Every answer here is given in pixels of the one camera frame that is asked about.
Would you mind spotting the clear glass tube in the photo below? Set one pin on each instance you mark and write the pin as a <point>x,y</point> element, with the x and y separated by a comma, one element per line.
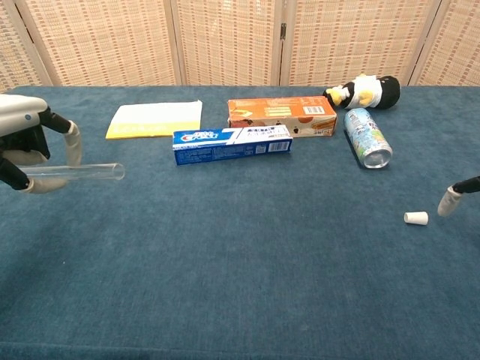
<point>93,171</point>

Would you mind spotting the small white stopper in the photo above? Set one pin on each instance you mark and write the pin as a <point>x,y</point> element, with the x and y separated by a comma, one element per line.
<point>416,218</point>

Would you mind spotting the blue table cloth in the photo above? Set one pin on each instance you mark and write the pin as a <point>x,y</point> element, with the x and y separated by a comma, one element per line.
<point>240,262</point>

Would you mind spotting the screen metal hinge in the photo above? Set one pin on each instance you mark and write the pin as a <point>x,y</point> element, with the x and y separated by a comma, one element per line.
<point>283,31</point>

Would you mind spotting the blue toothpaste box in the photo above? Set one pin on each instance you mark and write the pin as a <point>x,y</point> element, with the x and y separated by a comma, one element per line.
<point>225,153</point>

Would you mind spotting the black white penguin plush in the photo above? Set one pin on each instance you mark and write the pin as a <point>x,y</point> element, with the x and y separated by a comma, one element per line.
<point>386,92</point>

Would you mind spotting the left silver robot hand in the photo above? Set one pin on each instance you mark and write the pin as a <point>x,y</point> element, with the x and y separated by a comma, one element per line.
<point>18,112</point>

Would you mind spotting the woven folding screen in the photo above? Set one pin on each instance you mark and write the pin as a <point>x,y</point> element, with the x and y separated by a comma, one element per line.
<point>105,37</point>

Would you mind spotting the orange cardboard box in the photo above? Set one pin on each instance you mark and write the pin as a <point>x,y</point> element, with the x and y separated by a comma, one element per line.
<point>277,108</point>

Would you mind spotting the printed drink can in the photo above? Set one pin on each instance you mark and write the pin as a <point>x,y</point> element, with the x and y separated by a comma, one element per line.
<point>365,135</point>

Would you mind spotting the white and yellow paper pad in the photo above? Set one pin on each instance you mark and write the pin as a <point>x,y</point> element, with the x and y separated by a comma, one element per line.
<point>150,116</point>

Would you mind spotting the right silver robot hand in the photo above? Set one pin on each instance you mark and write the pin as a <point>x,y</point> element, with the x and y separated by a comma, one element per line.
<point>448,202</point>

